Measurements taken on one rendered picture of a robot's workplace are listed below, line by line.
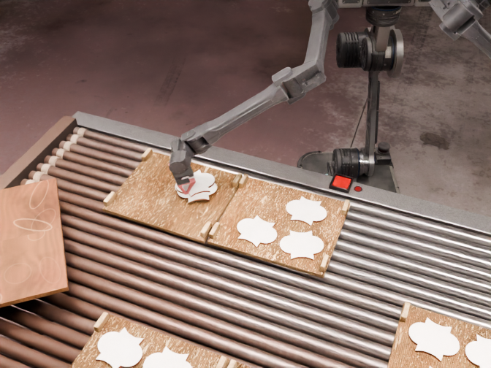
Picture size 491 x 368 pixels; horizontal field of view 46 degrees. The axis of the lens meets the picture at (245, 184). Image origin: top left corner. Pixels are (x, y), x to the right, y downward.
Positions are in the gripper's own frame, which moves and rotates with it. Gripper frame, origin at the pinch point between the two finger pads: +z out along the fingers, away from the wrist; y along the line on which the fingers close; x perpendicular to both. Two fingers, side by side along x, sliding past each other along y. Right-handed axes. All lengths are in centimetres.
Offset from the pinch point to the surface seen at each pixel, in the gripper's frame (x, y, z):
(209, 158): -15.3, 16.4, 4.7
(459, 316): -63, -82, 3
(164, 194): 7.4, 0.7, 3.0
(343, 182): -58, -17, 2
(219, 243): -4.1, -29.3, 2.7
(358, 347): -30, -80, 5
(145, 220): 16.8, -9.8, 3.1
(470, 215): -92, -48, 3
